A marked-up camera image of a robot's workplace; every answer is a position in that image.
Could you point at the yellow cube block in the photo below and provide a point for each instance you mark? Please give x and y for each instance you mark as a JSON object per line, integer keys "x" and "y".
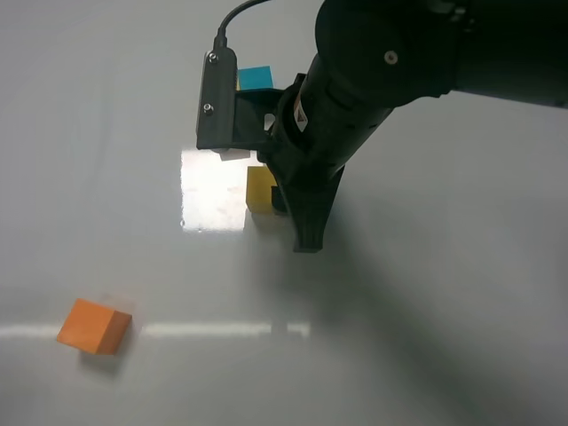
{"x": 260, "y": 182}

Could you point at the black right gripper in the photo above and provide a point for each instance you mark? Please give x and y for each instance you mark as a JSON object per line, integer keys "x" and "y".
{"x": 322, "y": 121}

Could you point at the orange cube block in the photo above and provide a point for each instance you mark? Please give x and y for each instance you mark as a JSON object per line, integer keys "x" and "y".
{"x": 94, "y": 328}

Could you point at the blue template cube block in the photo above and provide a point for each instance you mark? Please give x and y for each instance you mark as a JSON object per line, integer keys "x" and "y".
{"x": 254, "y": 78}

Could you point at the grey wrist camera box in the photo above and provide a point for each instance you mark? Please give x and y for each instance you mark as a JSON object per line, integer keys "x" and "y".
{"x": 217, "y": 100}

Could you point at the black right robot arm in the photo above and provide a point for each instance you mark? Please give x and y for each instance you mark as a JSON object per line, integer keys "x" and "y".
{"x": 376, "y": 56}

